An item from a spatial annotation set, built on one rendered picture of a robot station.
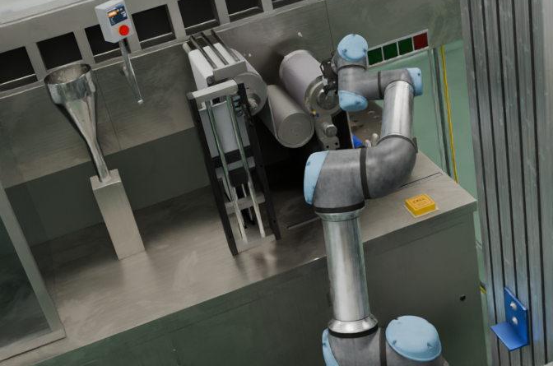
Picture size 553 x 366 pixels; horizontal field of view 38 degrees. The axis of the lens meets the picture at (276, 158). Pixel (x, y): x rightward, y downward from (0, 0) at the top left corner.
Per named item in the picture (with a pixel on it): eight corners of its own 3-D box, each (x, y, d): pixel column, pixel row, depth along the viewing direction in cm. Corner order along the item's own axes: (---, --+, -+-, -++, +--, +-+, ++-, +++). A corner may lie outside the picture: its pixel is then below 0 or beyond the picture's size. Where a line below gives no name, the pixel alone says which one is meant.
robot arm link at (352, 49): (341, 62, 206) (339, 30, 208) (333, 76, 217) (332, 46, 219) (370, 62, 207) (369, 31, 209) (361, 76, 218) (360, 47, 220)
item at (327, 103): (314, 107, 244) (322, 85, 241) (312, 104, 245) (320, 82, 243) (335, 112, 247) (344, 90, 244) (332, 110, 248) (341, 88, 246)
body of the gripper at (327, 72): (341, 60, 236) (349, 45, 224) (352, 86, 234) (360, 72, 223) (318, 67, 235) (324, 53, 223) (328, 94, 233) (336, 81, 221)
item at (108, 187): (112, 266, 251) (52, 108, 224) (106, 244, 263) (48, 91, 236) (154, 252, 254) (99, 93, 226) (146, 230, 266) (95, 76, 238)
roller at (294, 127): (282, 153, 249) (274, 119, 243) (258, 122, 270) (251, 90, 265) (317, 141, 251) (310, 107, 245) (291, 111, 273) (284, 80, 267)
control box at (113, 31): (118, 44, 217) (106, 9, 212) (104, 41, 221) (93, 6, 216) (137, 34, 220) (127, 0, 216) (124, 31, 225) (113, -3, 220)
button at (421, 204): (415, 217, 242) (415, 210, 241) (406, 206, 248) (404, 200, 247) (436, 209, 243) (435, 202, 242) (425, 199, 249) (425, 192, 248)
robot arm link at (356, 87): (378, 101, 204) (376, 61, 207) (336, 105, 207) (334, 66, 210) (383, 109, 212) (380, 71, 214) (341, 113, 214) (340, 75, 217)
